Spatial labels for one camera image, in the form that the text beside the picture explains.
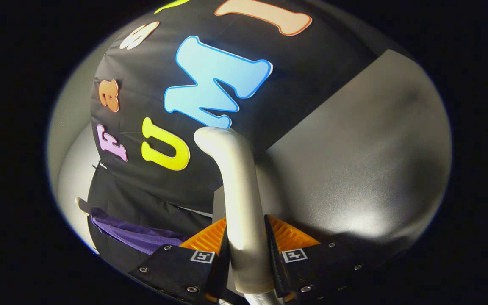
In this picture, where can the cream plastic clothes hanger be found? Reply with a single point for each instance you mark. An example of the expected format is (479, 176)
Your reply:
(82, 205)

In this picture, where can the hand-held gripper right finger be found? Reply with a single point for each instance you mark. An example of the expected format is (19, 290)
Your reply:
(274, 267)

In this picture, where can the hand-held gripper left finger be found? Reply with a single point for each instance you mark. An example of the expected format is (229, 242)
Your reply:
(224, 267)

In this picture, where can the black backdrop cloth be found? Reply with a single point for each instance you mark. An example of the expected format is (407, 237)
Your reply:
(303, 63)

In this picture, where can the grey drawer cabinet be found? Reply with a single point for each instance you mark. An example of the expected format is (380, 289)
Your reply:
(354, 161)

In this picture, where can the white garment steamer head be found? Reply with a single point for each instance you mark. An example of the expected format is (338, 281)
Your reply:
(242, 199)

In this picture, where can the purple jacket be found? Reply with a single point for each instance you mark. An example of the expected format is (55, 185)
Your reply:
(142, 237)

